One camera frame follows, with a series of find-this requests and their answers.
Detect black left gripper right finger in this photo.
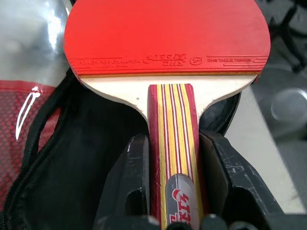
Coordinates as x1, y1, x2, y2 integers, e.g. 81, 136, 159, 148
199, 131, 288, 230

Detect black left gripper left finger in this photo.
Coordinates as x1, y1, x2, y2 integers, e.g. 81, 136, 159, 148
92, 133, 151, 230

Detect red round plate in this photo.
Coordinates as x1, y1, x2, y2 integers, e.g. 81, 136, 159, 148
0, 0, 243, 230

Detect red table tennis paddle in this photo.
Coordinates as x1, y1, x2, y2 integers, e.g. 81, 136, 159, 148
62, 0, 272, 230

